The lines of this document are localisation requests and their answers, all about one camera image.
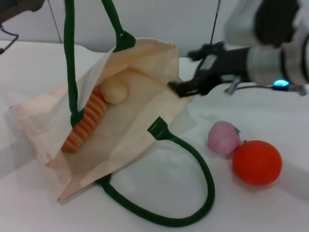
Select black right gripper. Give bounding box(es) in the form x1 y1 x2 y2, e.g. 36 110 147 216
168 42 251 98

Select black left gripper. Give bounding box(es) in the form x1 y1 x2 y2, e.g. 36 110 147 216
0 0 44 24

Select beige tote bag green handles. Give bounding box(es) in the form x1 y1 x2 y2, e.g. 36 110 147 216
9 0 215 229

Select round beige egg yolk pastry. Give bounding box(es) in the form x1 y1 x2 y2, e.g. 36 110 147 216
99 76 128 105

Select orange striped bread loaf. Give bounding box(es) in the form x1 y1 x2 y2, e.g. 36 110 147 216
60 91 108 153

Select pink toy peach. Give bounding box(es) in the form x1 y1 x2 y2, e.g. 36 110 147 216
207 120 241 159

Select orange toy fruit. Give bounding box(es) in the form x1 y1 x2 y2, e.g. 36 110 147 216
232 139 283 186

